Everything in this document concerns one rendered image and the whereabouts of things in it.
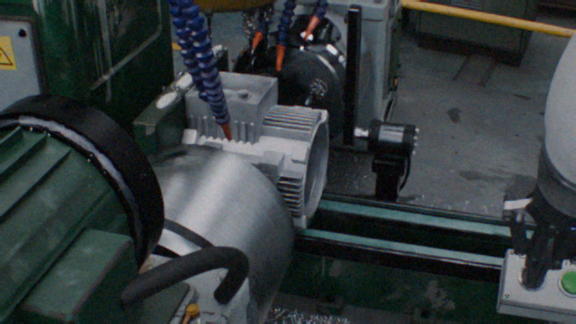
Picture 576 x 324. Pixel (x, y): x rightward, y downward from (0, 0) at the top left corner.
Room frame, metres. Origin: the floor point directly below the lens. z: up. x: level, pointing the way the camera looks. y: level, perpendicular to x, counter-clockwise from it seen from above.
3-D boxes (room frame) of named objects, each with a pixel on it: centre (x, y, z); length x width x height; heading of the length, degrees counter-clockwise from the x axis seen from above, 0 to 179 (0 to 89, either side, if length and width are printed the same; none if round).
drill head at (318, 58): (1.29, -0.03, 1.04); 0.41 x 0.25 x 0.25; 164
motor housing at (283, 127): (0.97, 0.06, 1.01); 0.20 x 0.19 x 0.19; 74
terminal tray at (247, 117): (0.98, 0.10, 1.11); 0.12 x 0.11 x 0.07; 74
